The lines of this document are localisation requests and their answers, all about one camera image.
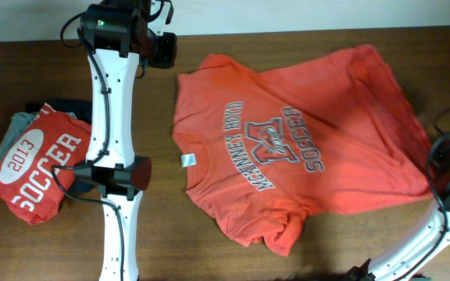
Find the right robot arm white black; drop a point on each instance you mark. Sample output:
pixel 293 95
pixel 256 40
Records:
pixel 426 239

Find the folded navy blue shirt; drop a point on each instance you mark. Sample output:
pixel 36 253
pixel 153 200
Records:
pixel 82 110

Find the folded red 2013 soccer shirt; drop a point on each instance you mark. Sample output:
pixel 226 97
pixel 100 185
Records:
pixel 27 185

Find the folded grey shirt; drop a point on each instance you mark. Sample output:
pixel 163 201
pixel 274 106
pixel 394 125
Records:
pixel 19 123

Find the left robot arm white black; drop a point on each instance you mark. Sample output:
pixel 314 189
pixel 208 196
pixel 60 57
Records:
pixel 122 39

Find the orange McKinney Boyd soccer t-shirt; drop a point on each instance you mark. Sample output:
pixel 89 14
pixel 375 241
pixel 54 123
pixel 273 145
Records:
pixel 270 149

